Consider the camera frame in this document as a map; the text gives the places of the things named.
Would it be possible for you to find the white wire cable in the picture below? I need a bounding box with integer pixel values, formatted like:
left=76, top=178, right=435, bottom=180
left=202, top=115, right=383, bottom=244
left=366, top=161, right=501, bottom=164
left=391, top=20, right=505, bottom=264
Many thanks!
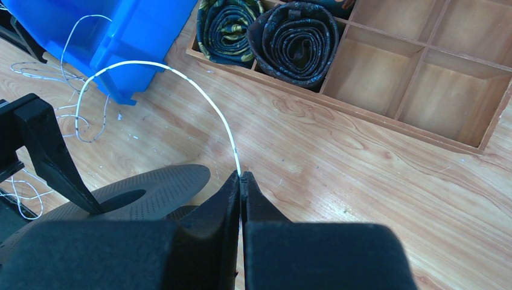
left=0, top=14, right=242, bottom=221

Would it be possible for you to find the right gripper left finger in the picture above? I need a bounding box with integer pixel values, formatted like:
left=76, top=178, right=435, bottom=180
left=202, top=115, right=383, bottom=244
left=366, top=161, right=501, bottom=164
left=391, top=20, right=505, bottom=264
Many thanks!
left=1, top=173, right=240, bottom=289

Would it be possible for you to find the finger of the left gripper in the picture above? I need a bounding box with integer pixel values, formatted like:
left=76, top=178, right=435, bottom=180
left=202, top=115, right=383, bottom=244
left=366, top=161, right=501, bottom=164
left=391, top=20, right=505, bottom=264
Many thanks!
left=1, top=94, right=104, bottom=214

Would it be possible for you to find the wooden compartment tray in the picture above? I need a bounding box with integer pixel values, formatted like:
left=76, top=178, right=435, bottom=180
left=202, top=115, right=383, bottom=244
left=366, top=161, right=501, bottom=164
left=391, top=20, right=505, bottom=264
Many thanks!
left=187, top=1, right=511, bottom=155

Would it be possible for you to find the black plastic bin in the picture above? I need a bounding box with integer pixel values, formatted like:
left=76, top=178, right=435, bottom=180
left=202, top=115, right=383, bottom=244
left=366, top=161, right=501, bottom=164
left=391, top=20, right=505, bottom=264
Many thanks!
left=1, top=9, right=47, bottom=63

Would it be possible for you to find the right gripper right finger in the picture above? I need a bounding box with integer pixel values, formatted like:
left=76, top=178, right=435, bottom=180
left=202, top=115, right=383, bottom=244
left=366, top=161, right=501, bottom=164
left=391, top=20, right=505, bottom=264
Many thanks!
left=240, top=172, right=417, bottom=289

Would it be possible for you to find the rolled tie yellow green front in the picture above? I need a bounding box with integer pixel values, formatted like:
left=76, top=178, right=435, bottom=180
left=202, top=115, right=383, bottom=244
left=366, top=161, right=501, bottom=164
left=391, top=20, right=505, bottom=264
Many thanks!
left=196, top=0, right=264, bottom=68

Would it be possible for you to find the dark grey cable spool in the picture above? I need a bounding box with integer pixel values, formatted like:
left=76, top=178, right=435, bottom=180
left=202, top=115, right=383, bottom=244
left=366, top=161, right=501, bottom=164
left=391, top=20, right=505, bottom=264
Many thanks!
left=1, top=164, right=211, bottom=265

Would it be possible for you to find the rolled tie dark floral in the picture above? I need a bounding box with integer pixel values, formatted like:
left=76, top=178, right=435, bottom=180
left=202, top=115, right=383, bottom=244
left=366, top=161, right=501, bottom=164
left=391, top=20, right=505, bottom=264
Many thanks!
left=246, top=1, right=339, bottom=89

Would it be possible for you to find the rolled tie orange pattern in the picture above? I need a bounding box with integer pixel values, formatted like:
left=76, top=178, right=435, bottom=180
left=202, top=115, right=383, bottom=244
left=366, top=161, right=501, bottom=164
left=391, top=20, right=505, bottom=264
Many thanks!
left=299, top=0, right=356, bottom=20

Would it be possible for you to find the blue plastic bin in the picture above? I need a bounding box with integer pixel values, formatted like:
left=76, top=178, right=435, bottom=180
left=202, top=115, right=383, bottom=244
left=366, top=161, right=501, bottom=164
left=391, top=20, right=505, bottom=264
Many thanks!
left=5, top=0, right=196, bottom=106

